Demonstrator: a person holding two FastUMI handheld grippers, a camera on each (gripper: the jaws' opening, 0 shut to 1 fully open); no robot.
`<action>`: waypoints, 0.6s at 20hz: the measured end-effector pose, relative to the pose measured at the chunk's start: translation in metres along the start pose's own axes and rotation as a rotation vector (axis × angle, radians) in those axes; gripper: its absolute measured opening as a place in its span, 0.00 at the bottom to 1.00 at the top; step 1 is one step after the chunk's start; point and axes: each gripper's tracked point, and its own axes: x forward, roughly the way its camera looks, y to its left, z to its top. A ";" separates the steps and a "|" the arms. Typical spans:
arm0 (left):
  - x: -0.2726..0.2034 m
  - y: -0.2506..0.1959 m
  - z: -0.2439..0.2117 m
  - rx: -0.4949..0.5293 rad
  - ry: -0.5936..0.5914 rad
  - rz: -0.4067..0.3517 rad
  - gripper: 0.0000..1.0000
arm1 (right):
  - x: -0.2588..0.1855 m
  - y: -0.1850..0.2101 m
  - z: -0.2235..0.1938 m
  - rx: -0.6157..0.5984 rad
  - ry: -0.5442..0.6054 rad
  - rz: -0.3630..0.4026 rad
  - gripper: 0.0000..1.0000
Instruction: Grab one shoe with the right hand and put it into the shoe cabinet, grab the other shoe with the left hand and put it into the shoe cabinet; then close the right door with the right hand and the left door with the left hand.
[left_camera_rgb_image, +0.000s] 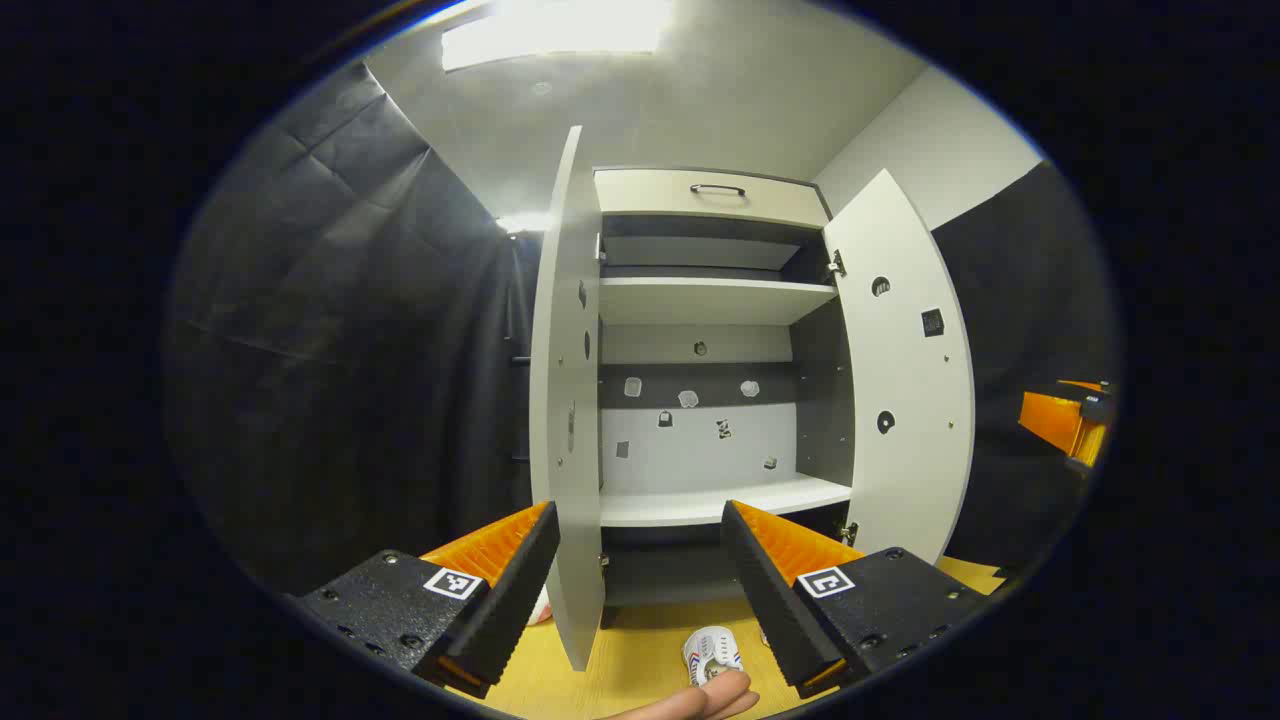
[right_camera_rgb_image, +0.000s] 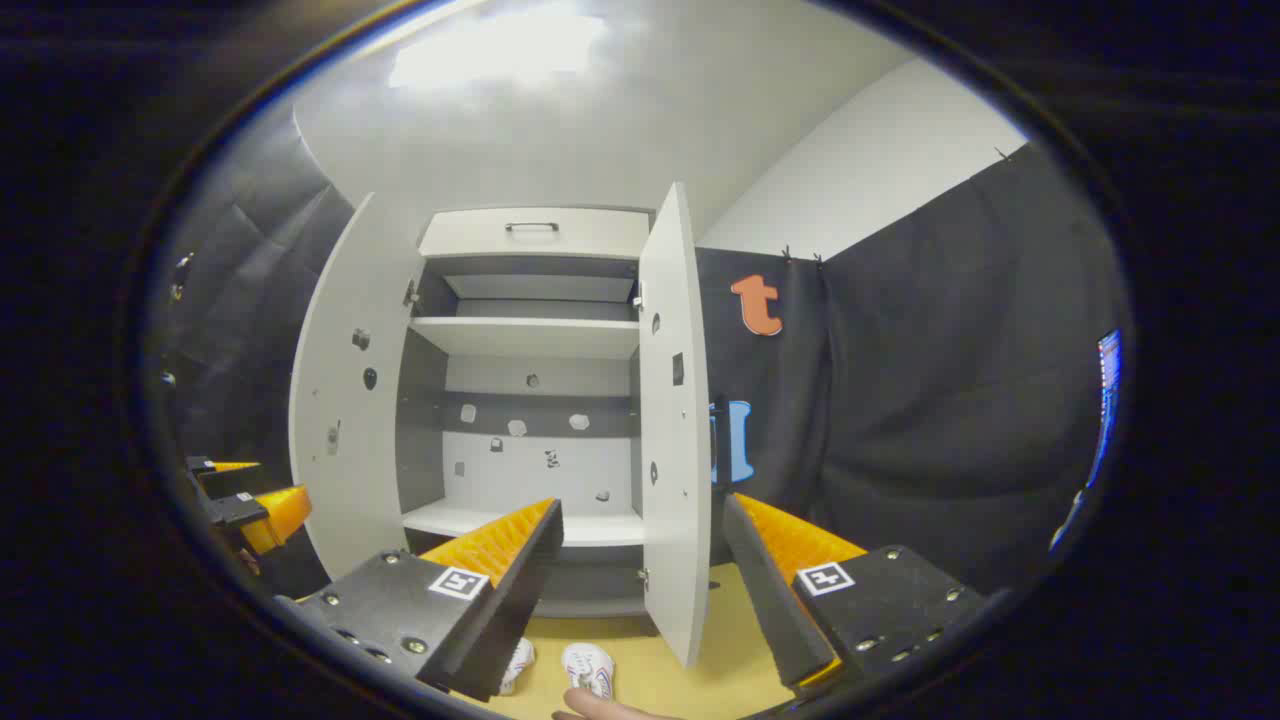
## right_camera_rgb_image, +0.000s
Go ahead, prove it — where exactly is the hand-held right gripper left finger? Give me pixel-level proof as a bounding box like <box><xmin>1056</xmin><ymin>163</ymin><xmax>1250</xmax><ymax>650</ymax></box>
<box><xmin>275</xmin><ymin>497</ymin><xmax>566</xmax><ymax>703</ymax></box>

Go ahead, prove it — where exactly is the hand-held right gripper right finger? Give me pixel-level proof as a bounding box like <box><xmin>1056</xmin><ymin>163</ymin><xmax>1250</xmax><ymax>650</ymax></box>
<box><xmin>720</xmin><ymin>492</ymin><xmax>989</xmax><ymax>703</ymax></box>

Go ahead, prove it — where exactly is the white shoe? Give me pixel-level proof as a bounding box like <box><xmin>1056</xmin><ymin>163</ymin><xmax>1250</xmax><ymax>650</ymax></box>
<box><xmin>498</xmin><ymin>638</ymin><xmax>537</xmax><ymax>697</ymax></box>
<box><xmin>562</xmin><ymin>643</ymin><xmax>616</xmax><ymax>699</ymax></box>

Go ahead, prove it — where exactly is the white shoe cabinet door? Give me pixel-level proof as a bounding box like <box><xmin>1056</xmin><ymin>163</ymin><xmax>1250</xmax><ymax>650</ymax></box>
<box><xmin>288</xmin><ymin>192</ymin><xmax>429</xmax><ymax>583</ymax></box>
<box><xmin>638</xmin><ymin>182</ymin><xmax>713</xmax><ymax>669</ymax></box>

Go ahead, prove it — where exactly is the white shoe cabinet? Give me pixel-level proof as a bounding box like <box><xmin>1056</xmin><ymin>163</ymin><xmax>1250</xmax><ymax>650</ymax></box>
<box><xmin>395</xmin><ymin>205</ymin><xmax>661</xmax><ymax>621</ymax></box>

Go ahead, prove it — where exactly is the white cabinet drawer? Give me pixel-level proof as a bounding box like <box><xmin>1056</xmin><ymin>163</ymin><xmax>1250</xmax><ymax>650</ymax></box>
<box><xmin>418</xmin><ymin>207</ymin><xmax>653</xmax><ymax>259</ymax></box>

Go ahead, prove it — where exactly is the black backdrop cloth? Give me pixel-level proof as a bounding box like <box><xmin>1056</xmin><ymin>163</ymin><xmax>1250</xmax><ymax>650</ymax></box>
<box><xmin>150</xmin><ymin>95</ymin><xmax>1131</xmax><ymax>601</ymax></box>

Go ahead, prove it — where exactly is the computer screen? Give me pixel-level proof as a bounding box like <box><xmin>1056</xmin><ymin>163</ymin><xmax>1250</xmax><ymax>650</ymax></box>
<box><xmin>1048</xmin><ymin>328</ymin><xmax>1123</xmax><ymax>553</ymax></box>

